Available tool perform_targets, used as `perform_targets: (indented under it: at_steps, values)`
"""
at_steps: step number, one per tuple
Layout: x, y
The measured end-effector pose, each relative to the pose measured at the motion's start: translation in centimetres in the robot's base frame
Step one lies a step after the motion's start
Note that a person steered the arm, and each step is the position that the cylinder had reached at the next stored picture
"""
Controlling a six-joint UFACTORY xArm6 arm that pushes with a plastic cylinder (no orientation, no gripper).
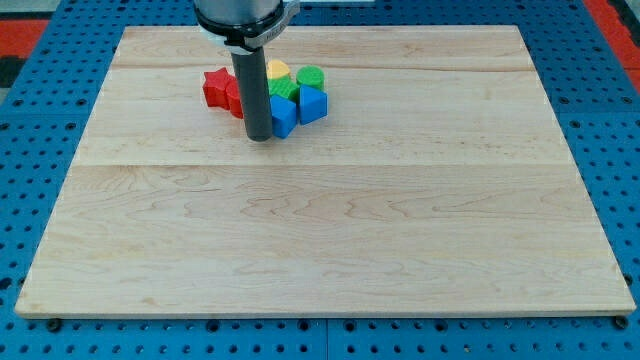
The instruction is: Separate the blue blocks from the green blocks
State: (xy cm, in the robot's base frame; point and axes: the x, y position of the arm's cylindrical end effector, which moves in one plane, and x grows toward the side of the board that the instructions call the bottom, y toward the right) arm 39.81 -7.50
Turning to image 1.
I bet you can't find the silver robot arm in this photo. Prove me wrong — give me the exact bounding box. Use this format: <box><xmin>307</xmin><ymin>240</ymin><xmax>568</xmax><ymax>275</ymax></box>
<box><xmin>193</xmin><ymin>0</ymin><xmax>300</xmax><ymax>142</ymax></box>

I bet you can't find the green cylinder block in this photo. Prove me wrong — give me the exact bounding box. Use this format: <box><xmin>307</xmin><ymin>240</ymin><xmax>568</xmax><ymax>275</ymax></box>
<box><xmin>296</xmin><ymin>65</ymin><xmax>325</xmax><ymax>91</ymax></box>

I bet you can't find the blue cube block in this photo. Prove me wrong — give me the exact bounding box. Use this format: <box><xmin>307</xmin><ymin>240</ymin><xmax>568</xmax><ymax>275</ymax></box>
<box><xmin>270</xmin><ymin>95</ymin><xmax>297</xmax><ymax>139</ymax></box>

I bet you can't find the light wooden board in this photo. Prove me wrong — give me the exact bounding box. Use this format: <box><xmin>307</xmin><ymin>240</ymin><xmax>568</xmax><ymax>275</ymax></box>
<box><xmin>15</xmin><ymin>25</ymin><xmax>636</xmax><ymax>319</ymax></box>

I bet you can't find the yellow block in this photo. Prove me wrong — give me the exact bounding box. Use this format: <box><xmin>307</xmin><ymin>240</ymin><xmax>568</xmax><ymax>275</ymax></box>
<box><xmin>267</xmin><ymin>59</ymin><xmax>291</xmax><ymax>80</ymax></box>

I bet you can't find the green textured block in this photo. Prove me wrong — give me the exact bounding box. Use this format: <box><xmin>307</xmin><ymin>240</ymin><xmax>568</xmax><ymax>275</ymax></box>
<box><xmin>268</xmin><ymin>77</ymin><xmax>300</xmax><ymax>103</ymax></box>

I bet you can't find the blue triangle block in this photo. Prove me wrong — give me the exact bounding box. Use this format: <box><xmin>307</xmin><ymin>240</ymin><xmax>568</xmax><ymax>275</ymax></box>
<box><xmin>299</xmin><ymin>85</ymin><xmax>328</xmax><ymax>125</ymax></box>

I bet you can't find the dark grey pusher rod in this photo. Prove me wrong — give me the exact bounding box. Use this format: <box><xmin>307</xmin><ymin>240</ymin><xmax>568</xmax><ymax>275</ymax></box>
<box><xmin>232</xmin><ymin>47</ymin><xmax>272</xmax><ymax>142</ymax></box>

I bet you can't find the red star block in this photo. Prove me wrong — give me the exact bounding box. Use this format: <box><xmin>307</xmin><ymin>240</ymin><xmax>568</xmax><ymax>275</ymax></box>
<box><xmin>202</xmin><ymin>67</ymin><xmax>232</xmax><ymax>110</ymax></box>

